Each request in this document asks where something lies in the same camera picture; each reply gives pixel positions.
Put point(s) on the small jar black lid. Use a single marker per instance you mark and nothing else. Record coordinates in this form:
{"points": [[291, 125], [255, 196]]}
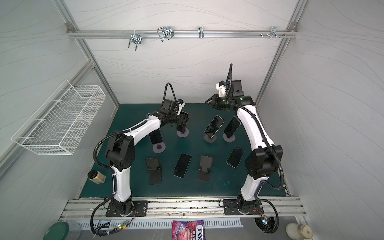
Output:
{"points": [[96, 177]]}

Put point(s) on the green lid container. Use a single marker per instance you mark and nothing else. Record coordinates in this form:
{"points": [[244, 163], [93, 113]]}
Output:
{"points": [[57, 231]]}

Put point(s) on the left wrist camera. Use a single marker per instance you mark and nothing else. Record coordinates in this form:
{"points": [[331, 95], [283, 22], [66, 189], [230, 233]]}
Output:
{"points": [[181, 104]]}

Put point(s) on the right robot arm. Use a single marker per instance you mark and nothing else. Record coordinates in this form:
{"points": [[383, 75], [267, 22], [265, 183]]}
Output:
{"points": [[263, 165]]}

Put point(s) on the grey round stand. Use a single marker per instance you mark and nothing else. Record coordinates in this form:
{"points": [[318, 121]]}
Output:
{"points": [[210, 140]]}

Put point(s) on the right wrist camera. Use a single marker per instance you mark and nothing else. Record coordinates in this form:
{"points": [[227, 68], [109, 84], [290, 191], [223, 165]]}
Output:
{"points": [[222, 89]]}

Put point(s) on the purple case phone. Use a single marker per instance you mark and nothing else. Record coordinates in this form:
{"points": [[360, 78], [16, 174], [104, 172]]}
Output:
{"points": [[182, 120], [156, 137]]}

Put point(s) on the white tape roll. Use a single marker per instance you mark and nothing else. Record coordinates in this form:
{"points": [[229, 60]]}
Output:
{"points": [[299, 231]]}

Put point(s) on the dark phone far right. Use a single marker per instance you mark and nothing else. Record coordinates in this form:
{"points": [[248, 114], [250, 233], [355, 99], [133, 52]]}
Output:
{"points": [[232, 126]]}

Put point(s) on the pink candy bag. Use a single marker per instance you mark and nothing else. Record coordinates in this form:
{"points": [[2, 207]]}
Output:
{"points": [[188, 230]]}

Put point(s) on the black folding stand right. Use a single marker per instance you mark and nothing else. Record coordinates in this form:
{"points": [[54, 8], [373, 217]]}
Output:
{"points": [[205, 167]]}

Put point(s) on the purple round stand left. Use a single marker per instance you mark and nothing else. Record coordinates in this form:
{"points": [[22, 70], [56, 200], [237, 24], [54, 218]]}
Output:
{"points": [[159, 148]]}

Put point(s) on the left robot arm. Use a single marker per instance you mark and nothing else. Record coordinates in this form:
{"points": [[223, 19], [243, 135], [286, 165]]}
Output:
{"points": [[116, 153]]}

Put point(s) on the purple round stand right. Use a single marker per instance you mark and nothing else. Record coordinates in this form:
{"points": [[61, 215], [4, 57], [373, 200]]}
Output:
{"points": [[227, 139]]}

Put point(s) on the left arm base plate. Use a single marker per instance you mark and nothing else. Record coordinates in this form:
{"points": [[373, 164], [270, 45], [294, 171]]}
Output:
{"points": [[129, 209]]}

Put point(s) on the purple round stand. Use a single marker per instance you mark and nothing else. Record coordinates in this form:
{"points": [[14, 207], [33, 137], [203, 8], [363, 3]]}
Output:
{"points": [[159, 148], [227, 139], [183, 134]]}

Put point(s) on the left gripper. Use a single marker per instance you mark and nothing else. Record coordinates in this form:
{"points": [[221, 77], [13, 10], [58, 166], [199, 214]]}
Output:
{"points": [[182, 120]]}

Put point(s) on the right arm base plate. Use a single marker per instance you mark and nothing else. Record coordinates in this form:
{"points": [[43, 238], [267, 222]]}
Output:
{"points": [[238, 206]]}

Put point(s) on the aluminium top crossbar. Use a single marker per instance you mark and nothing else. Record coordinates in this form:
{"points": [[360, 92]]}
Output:
{"points": [[168, 33]]}

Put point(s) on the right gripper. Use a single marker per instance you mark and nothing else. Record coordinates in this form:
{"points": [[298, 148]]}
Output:
{"points": [[213, 100]]}

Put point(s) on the purple round stand centre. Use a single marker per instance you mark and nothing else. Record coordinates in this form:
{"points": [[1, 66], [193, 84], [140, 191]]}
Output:
{"points": [[183, 134]]}

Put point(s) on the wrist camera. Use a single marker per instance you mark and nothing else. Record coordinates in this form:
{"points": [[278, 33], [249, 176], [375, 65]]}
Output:
{"points": [[222, 89], [181, 104]]}

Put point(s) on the silver phone on grey stand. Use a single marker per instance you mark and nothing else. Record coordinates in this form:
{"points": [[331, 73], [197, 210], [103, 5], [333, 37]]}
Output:
{"points": [[214, 126]]}

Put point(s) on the white wire basket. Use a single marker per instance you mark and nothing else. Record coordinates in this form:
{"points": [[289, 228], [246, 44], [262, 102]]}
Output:
{"points": [[57, 127]]}

